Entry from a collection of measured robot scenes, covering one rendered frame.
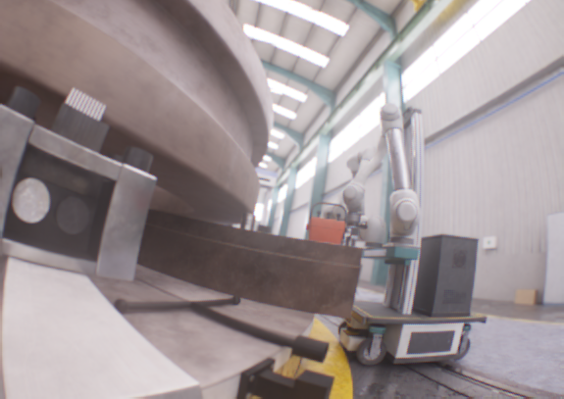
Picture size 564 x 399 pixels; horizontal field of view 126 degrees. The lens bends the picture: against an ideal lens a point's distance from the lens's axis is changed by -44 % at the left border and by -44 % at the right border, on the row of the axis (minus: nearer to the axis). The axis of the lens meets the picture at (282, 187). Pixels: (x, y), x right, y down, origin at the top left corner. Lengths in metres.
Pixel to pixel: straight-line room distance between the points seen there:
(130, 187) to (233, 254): 0.99
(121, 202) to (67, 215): 0.11
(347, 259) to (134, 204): 1.07
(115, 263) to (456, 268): 1.71
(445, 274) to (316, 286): 0.83
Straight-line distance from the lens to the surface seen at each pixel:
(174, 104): 1.03
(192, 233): 1.53
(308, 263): 1.34
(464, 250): 1.82
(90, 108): 0.71
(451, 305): 1.78
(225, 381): 0.56
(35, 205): 0.48
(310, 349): 0.74
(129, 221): 0.51
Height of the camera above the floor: 0.58
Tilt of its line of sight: 15 degrees up
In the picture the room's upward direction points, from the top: 11 degrees clockwise
